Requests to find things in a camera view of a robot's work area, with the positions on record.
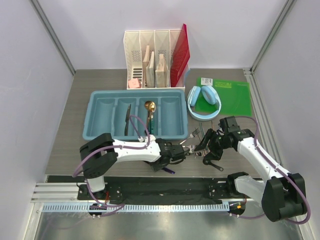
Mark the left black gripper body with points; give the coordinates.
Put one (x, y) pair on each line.
(157, 167)

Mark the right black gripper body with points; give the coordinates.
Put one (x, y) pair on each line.
(219, 142)

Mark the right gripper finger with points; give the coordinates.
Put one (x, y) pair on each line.
(208, 158)
(204, 142)

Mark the purple handled utensil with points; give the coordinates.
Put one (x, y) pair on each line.
(167, 170)

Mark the blue plastic cutlery tray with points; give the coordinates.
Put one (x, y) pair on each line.
(106, 113)

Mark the gold spoon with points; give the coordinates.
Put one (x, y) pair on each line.
(151, 108)

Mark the black knife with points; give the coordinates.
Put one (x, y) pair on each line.
(127, 119)

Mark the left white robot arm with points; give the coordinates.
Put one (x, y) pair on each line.
(101, 153)

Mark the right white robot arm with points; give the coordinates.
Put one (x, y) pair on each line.
(281, 194)

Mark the silver fork right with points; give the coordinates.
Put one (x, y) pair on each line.
(200, 153)

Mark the black measuring spoon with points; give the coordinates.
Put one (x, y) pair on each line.
(216, 167)

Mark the silver fork upper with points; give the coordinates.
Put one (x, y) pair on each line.
(194, 134)

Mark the green cutting mat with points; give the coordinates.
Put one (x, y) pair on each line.
(235, 96)

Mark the blue headphones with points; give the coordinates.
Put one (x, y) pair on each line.
(203, 103)

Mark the wooden board right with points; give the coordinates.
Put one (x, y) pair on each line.
(161, 72)

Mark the pink cube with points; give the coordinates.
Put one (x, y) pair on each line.
(134, 83)

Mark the wooden board middle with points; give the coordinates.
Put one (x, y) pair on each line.
(150, 71)

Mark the light wooden board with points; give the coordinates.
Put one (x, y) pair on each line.
(145, 62)

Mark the white file organizer rack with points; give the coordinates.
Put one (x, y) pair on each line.
(161, 41)

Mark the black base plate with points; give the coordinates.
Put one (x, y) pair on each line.
(166, 191)

